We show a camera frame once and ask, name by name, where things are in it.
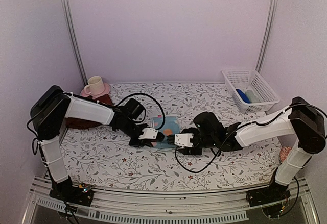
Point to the pale green roll in basket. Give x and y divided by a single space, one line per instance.
251 95

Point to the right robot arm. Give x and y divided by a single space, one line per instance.
300 125

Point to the pink object at right edge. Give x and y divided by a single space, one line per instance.
284 153

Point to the front aluminium rail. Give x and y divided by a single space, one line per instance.
111 205

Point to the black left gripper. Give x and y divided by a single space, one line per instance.
140 144

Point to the dark red towel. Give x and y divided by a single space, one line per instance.
75 123

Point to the pink saucer plate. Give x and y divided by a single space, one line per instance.
106 91

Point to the cream ribbed mug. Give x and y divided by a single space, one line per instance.
95 86

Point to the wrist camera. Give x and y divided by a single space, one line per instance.
181 140
150 133

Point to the left aluminium frame post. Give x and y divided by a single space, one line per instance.
73 39

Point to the blue object in basket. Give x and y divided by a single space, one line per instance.
243 96

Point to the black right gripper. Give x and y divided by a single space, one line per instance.
188 152

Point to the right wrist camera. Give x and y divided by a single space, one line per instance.
181 140

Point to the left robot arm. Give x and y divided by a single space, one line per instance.
50 113

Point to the aluminium frame post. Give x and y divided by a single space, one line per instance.
73 39
267 33

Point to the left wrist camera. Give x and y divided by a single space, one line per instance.
150 133

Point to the right aluminium frame post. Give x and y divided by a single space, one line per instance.
267 33

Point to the white plastic basket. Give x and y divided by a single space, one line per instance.
250 80

